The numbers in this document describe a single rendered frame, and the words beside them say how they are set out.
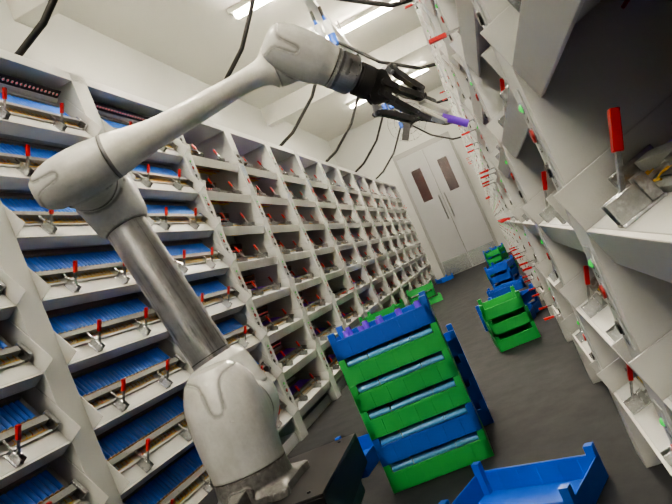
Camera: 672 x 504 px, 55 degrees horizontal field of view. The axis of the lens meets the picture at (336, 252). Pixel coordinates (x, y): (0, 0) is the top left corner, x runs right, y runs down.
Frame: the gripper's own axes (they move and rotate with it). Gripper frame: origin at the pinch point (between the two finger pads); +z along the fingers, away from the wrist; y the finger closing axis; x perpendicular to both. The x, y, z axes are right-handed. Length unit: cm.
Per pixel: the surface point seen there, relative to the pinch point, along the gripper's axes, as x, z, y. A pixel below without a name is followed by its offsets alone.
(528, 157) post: -18.3, 16.2, -8.5
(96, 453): 51, -45, -104
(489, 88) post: -15.0, 4.8, 3.5
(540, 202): -19.2, 21.2, -16.9
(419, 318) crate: 29, 25, -45
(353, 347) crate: 38, 12, -58
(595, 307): -37, 27, -37
